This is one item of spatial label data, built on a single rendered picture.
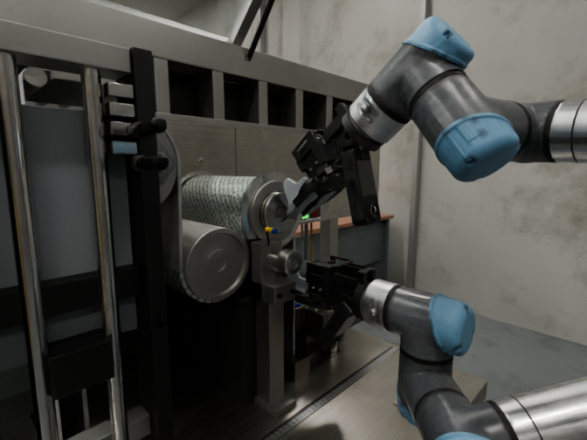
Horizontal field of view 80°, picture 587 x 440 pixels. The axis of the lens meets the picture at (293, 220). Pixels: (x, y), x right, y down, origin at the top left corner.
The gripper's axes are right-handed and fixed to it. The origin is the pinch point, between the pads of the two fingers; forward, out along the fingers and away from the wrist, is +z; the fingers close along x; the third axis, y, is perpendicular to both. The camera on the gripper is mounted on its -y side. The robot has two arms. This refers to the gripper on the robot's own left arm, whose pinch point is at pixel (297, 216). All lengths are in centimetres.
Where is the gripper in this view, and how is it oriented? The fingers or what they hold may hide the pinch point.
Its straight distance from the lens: 62.5
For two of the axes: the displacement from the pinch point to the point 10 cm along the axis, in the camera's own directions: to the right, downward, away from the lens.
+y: -4.6, -8.3, 3.3
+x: -7.0, 1.1, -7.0
